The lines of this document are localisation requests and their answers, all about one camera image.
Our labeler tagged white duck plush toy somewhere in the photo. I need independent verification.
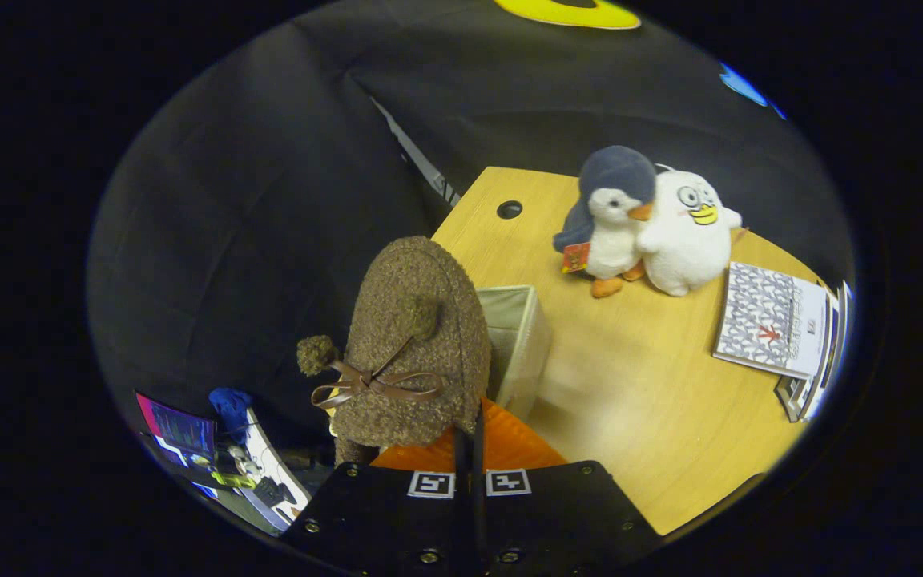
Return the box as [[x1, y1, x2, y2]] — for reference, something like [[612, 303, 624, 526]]
[[638, 164, 744, 297]]

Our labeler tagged grey patterned white book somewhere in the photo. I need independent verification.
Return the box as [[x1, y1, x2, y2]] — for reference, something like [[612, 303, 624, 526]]
[[711, 260, 831, 380]]

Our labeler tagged grey metal stand bar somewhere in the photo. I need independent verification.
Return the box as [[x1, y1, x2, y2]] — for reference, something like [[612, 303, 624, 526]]
[[369, 96, 462, 209]]

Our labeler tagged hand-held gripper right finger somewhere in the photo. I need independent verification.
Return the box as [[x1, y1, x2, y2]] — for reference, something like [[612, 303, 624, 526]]
[[474, 399, 663, 577]]

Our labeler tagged computer screen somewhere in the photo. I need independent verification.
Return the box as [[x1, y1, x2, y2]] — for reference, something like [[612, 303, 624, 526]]
[[135, 390, 218, 466]]

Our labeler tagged dark grey book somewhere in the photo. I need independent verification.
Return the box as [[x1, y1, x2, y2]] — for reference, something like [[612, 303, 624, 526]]
[[774, 375, 811, 423]]

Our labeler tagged grey penguin plush toy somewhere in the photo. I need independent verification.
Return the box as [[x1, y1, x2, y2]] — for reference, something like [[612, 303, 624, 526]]
[[552, 145, 659, 299]]

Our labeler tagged blue cloth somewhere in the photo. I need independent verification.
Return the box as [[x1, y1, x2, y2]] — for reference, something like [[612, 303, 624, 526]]
[[208, 387, 254, 446]]

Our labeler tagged brown fuzzy shoe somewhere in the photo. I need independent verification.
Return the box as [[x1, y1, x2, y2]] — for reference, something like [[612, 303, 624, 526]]
[[296, 235, 493, 467]]

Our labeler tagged white side desk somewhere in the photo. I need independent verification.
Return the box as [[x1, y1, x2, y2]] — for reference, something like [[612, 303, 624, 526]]
[[217, 409, 314, 534]]

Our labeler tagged beige fabric storage box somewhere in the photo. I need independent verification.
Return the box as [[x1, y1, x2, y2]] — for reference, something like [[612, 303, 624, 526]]
[[474, 284, 554, 422]]

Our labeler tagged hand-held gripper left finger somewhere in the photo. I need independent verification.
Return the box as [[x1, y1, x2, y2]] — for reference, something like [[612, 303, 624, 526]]
[[281, 425, 470, 577]]

